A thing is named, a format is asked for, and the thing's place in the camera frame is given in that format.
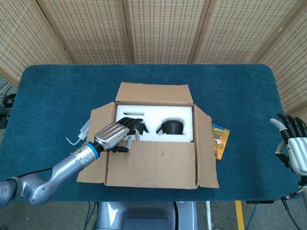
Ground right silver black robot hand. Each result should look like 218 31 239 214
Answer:
270 113 307 175

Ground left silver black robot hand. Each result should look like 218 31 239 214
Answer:
94 116 144 153

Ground red cardboard box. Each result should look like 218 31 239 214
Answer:
76 81 220 190

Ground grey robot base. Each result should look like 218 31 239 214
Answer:
95 201 200 230

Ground clear plastic wash bottle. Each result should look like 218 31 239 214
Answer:
65 118 91 146

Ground black round part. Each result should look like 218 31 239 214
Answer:
130 121 150 136

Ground white foam insert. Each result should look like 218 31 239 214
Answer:
115 104 194 144

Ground black pot with spout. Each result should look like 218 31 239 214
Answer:
156 117 185 135

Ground blue carpet table cover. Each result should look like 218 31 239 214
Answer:
0 64 302 202

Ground small orange printed carton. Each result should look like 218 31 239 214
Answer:
211 123 230 161

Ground white table leg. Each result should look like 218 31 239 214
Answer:
205 201 212 230

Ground woven wooden folding screen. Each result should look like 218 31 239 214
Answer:
0 0 307 149

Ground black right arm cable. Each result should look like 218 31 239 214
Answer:
281 186 307 230

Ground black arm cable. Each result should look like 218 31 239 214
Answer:
13 166 54 180
281 186 307 230

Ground blue floor cable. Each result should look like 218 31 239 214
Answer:
85 201 97 230

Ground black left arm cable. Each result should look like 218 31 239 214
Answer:
13 166 54 180

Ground tangled black cables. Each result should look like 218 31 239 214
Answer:
0 81 17 127

